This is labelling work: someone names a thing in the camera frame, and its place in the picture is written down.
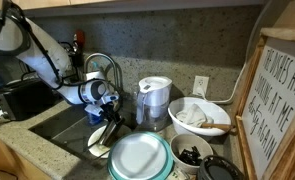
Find large white bowl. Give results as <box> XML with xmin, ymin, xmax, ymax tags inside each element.
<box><xmin>167</xmin><ymin>96</ymin><xmax>232</xmax><ymax>137</ymax></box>

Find wooden upper cabinet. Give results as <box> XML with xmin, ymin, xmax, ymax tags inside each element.
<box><xmin>0</xmin><ymin>0</ymin><xmax>268</xmax><ymax>15</ymax></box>

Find wooden utensil handle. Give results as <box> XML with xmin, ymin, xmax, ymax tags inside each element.
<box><xmin>200</xmin><ymin>122</ymin><xmax>237</xmax><ymax>133</ymax></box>

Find white wall outlet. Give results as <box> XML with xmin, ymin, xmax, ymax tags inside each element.
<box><xmin>192</xmin><ymin>75</ymin><xmax>210</xmax><ymax>98</ymax></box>

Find black toaster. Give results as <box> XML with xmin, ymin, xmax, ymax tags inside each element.
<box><xmin>0</xmin><ymin>78</ymin><xmax>60</xmax><ymax>122</ymax></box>

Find steel kitchen sink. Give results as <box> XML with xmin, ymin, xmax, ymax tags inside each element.
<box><xmin>28</xmin><ymin>99</ymin><xmax>135</xmax><ymax>170</ymax></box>

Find wooden framed dishes sign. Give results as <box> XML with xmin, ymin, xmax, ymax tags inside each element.
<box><xmin>235</xmin><ymin>27</ymin><xmax>295</xmax><ymax>180</ymax></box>

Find wooden cabinet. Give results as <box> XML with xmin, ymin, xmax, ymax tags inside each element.
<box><xmin>0</xmin><ymin>132</ymin><xmax>52</xmax><ymax>180</ymax></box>
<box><xmin>0</xmin><ymin>0</ymin><xmax>268</xmax><ymax>15</ymax></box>

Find pale grey plate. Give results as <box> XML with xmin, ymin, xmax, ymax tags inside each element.
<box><xmin>110</xmin><ymin>133</ymin><xmax>168</xmax><ymax>180</ymax></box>

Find white power cable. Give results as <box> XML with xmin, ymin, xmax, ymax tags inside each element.
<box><xmin>196</xmin><ymin>62</ymin><xmax>247</xmax><ymax>105</ymax></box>

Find red utensil handle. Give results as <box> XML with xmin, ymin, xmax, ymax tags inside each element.
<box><xmin>73</xmin><ymin>29</ymin><xmax>87</xmax><ymax>48</ymax></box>

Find small secondary tap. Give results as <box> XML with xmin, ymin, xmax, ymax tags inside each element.
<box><xmin>106</xmin><ymin>61</ymin><xmax>125</xmax><ymax>96</ymax></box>

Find black scraps in bowl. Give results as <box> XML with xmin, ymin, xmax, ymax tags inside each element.
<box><xmin>177</xmin><ymin>145</ymin><xmax>202</xmax><ymax>167</ymax></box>

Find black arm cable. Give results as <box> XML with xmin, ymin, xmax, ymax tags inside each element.
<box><xmin>0</xmin><ymin>0</ymin><xmax>121</xmax><ymax>113</ymax></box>

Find stainless steel tumbler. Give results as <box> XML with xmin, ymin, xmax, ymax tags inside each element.
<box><xmin>99</xmin><ymin>118</ymin><xmax>125</xmax><ymax>147</ymax></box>

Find curved steel kitchen faucet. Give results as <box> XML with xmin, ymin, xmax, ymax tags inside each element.
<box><xmin>83</xmin><ymin>52</ymin><xmax>125</xmax><ymax>102</ymax></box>

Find wooden lower cabinet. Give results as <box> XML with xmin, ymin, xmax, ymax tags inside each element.
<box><xmin>0</xmin><ymin>132</ymin><xmax>52</xmax><ymax>180</ymax></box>

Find small beige bowl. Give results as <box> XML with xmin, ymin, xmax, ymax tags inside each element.
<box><xmin>169</xmin><ymin>133</ymin><xmax>214</xmax><ymax>175</ymax></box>

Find teal plate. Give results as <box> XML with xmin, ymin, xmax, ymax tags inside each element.
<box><xmin>106</xmin><ymin>130</ymin><xmax>175</xmax><ymax>180</ymax></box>

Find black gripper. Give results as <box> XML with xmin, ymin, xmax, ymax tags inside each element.
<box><xmin>101</xmin><ymin>101</ymin><xmax>126</xmax><ymax>128</ymax></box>

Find white dish cloth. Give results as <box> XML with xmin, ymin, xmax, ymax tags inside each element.
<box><xmin>175</xmin><ymin>103</ymin><xmax>215</xmax><ymax>129</ymax></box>

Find small printed packet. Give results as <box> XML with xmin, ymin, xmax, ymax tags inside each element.
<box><xmin>166</xmin><ymin>168</ymin><xmax>189</xmax><ymax>180</ymax></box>

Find white dirty dinner plate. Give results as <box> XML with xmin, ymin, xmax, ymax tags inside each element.
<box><xmin>86</xmin><ymin>124</ymin><xmax>133</xmax><ymax>160</ymax></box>

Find white water filter pitcher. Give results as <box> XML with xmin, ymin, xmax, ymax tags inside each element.
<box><xmin>135</xmin><ymin>75</ymin><xmax>173</xmax><ymax>132</ymax></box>

